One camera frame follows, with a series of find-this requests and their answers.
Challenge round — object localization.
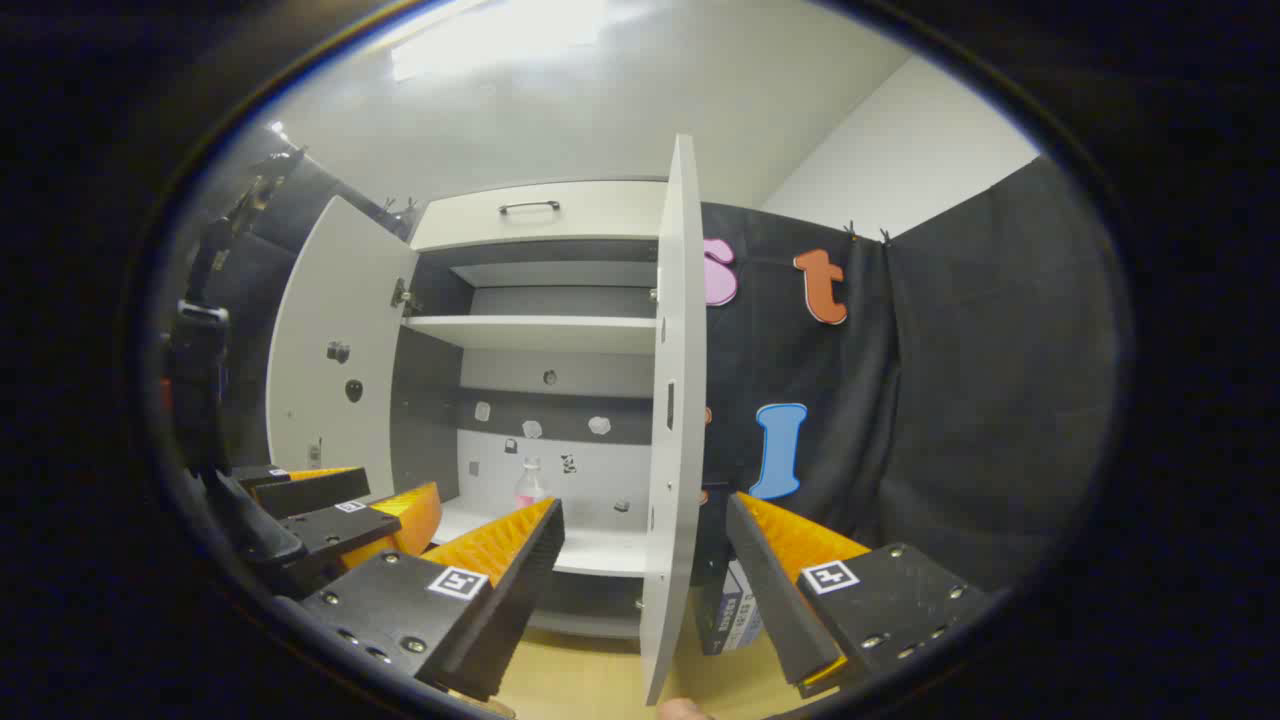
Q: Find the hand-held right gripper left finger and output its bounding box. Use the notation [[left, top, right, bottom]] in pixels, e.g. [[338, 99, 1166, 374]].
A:
[[300, 497, 566, 703]]

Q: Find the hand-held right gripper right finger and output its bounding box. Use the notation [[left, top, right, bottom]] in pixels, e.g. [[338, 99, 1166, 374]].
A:
[[725, 490, 991, 699]]

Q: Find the white cabinet door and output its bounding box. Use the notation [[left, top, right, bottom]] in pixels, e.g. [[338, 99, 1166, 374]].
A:
[[640, 135, 708, 706], [265, 195, 419, 501]]

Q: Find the white grey cabinet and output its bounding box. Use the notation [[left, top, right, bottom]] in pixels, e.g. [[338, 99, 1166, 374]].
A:
[[390, 180, 701, 641]]

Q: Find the white cabinet drawer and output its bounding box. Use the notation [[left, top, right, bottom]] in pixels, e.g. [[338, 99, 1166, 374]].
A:
[[412, 180, 669, 251]]

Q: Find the blue white box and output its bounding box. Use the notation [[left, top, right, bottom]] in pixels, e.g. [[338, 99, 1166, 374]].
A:
[[695, 558, 767, 657]]

